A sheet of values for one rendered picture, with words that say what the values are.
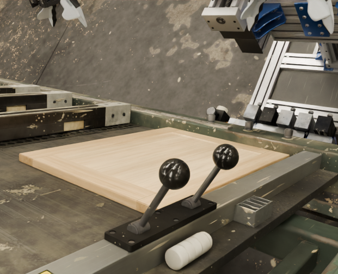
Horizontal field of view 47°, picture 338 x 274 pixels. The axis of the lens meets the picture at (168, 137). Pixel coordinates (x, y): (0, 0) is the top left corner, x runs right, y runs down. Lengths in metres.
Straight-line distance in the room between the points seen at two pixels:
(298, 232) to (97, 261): 0.45
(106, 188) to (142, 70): 2.22
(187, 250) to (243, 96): 1.91
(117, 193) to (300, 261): 0.34
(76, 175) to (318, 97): 1.43
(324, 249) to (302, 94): 1.32
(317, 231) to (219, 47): 2.01
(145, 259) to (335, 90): 1.61
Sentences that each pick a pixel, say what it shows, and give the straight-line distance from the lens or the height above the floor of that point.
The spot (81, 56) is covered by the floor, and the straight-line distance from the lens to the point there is 3.48.
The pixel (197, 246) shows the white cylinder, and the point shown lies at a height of 1.42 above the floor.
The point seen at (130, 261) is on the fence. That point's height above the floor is 1.51.
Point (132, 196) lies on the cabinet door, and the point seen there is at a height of 1.36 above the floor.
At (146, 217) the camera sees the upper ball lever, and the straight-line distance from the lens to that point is 0.51.
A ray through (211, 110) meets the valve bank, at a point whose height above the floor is 0.79.
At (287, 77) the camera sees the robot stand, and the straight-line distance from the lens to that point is 2.11.
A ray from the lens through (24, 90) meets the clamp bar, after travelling 1.86.
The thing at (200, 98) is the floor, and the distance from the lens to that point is 2.52.
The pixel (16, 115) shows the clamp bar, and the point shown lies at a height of 1.31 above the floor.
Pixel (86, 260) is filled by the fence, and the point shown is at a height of 1.56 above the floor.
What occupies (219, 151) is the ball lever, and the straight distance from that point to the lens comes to 0.55.
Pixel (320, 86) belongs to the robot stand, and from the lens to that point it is 2.04.
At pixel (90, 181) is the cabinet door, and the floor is 1.37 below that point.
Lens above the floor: 1.92
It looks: 50 degrees down
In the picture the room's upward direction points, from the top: 50 degrees counter-clockwise
